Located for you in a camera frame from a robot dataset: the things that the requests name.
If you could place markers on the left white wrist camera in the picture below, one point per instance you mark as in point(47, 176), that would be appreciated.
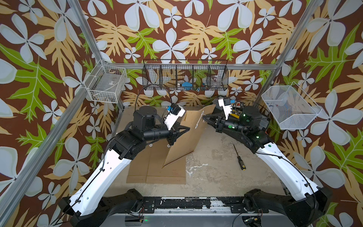
point(174, 112)

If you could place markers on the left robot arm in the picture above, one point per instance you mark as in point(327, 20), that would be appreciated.
point(88, 207)

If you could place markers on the black yellow screwdriver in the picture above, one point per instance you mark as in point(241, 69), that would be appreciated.
point(240, 161)

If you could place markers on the white wire basket right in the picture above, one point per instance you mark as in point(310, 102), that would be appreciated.
point(291, 107)

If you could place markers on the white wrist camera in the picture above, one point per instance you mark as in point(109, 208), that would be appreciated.
point(174, 112)
point(226, 105)

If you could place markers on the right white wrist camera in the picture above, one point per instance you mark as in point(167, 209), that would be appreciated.
point(226, 105)

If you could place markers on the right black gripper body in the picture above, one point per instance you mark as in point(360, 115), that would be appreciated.
point(233, 125)

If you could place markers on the black wire basket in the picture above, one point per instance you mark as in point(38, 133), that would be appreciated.
point(205, 75)

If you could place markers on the white wire basket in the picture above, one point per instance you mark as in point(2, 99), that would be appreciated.
point(291, 107)
point(105, 83)

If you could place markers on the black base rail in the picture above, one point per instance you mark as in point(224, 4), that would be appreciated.
point(230, 204)

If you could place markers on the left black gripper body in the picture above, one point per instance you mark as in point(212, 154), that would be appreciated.
point(168, 135)

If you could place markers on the white wire basket left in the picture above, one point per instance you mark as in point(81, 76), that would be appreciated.
point(105, 83)

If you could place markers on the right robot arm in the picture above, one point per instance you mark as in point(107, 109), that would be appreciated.
point(306, 202)

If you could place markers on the brown kraft file bag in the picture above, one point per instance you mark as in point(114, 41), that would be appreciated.
point(139, 167)
point(157, 172)
point(186, 144)

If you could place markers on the blue object in basket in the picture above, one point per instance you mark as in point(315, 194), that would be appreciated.
point(187, 85)

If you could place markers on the black yellow toolbox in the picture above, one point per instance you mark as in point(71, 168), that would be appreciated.
point(251, 123)

